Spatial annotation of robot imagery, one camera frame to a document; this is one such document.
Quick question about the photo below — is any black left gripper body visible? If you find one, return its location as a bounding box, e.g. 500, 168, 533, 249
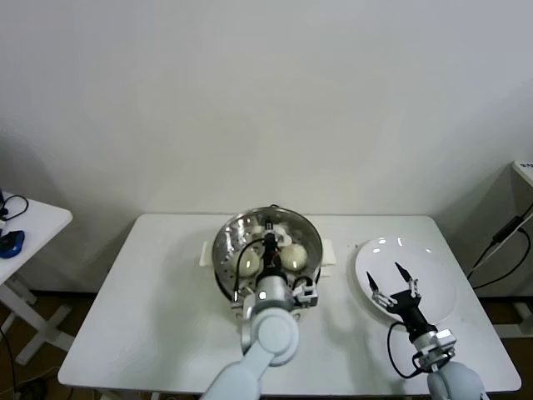
262, 234, 281, 273

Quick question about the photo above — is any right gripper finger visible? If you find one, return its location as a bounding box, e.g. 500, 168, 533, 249
365, 271, 397, 308
393, 261, 421, 298

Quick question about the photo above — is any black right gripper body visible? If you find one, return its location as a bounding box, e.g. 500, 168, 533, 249
388, 290, 438, 335

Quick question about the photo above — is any stainless steel steamer basket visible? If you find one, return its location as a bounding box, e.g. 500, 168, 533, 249
212, 207, 324, 304

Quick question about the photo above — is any white round plate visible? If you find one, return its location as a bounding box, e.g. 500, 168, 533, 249
354, 237, 457, 326

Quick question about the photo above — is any white electric cooking pot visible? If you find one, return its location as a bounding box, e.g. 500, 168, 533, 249
199, 239, 336, 334

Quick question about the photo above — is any white folding side table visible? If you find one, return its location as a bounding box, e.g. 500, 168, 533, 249
0, 192, 74, 368

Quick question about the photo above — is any blue handheld device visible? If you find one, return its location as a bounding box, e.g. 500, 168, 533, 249
0, 231, 26, 260

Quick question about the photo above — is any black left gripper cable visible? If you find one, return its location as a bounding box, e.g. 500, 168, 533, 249
232, 237, 270, 302

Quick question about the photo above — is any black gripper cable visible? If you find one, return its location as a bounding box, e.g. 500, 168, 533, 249
386, 322, 422, 379
232, 237, 270, 302

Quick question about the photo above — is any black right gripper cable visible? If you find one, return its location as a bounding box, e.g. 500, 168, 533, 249
386, 322, 422, 379

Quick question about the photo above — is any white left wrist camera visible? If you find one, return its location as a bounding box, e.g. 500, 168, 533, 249
292, 276, 320, 308

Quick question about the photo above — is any black power cable with adapter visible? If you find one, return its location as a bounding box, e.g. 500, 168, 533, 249
465, 207, 533, 291

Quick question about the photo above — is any thin black looped cable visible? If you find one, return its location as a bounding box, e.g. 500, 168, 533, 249
0, 195, 29, 223

